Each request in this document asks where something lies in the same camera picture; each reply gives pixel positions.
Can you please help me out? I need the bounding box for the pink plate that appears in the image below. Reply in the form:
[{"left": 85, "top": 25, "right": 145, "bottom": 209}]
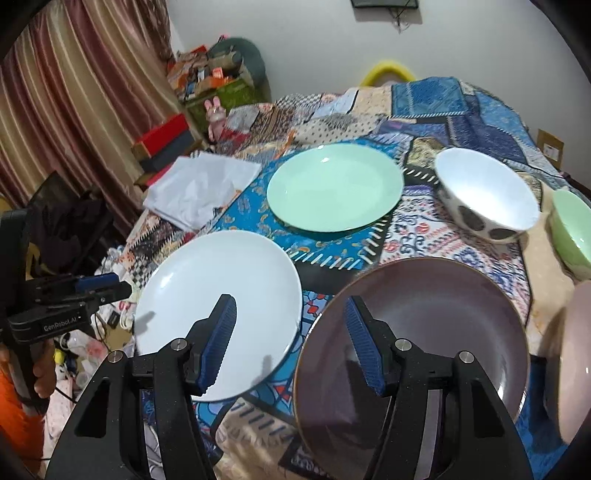
[{"left": 542, "top": 281, "right": 591, "bottom": 446}]

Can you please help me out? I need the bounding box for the red book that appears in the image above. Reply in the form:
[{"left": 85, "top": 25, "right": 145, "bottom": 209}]
[{"left": 134, "top": 165, "right": 178, "bottom": 186}]

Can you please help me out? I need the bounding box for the small cardboard box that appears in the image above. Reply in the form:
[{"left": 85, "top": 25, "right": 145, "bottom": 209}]
[{"left": 536, "top": 129, "right": 565, "bottom": 169}]

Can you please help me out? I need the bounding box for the green bowl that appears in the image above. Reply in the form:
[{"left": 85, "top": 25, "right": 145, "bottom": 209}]
[{"left": 549, "top": 188, "right": 591, "bottom": 280}]

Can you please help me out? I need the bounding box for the white plate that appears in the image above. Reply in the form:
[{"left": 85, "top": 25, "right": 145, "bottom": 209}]
[{"left": 133, "top": 230, "right": 303, "bottom": 401}]

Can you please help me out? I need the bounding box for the white spotted bowl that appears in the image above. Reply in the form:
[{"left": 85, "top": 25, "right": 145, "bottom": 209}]
[{"left": 435, "top": 148, "right": 541, "bottom": 243}]

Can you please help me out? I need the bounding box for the striped curtain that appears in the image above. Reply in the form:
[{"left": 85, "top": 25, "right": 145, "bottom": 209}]
[{"left": 0, "top": 0, "right": 185, "bottom": 232}]

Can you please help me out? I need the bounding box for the dark blue box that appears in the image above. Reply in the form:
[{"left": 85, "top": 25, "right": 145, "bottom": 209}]
[{"left": 139, "top": 133, "right": 197, "bottom": 174}]

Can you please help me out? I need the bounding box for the pile of cluttered packets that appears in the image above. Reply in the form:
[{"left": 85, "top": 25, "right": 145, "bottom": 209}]
[{"left": 166, "top": 44, "right": 245, "bottom": 101}]

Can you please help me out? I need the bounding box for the red box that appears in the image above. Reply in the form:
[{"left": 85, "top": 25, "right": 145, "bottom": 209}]
[{"left": 133, "top": 113, "right": 190, "bottom": 158}]

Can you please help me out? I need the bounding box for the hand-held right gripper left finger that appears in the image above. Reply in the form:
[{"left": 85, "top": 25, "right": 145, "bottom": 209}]
[{"left": 44, "top": 294, "right": 238, "bottom": 480}]

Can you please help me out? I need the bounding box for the green cardboard box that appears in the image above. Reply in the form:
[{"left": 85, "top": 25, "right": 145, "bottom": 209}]
[{"left": 185, "top": 78, "right": 259, "bottom": 121}]

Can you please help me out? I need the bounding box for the black bag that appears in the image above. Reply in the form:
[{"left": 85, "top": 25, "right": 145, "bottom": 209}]
[{"left": 28, "top": 173, "right": 116, "bottom": 278}]

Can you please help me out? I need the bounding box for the patchwork blanket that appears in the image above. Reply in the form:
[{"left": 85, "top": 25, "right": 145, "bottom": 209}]
[{"left": 124, "top": 76, "right": 591, "bottom": 480}]

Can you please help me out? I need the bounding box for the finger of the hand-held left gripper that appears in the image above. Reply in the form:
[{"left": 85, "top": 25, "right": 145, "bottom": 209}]
[
  {"left": 32, "top": 272, "right": 120, "bottom": 294},
  {"left": 34, "top": 281, "right": 133, "bottom": 306}
]

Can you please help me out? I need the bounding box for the pink bunny toy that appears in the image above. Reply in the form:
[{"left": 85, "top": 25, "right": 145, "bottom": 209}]
[{"left": 205, "top": 98, "right": 228, "bottom": 139}]

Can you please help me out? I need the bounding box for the dark green cushion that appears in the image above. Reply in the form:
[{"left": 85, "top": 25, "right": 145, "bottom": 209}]
[{"left": 210, "top": 37, "right": 267, "bottom": 88}]

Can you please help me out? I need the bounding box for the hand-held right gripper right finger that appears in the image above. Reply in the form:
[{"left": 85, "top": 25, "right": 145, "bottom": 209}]
[{"left": 344, "top": 295, "right": 532, "bottom": 480}]

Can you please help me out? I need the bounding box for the person's left hand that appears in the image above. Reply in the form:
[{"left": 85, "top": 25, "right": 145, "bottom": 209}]
[{"left": 33, "top": 342, "right": 58, "bottom": 398}]

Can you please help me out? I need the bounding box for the white folded cloth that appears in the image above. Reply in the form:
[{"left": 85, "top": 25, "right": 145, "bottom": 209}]
[{"left": 143, "top": 154, "right": 263, "bottom": 232}]

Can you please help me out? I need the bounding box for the green plate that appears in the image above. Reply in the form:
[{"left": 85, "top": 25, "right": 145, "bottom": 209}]
[{"left": 267, "top": 142, "right": 404, "bottom": 233}]

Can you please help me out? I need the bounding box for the wall monitor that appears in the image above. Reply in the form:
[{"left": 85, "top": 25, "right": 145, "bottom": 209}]
[{"left": 351, "top": 0, "right": 419, "bottom": 9}]

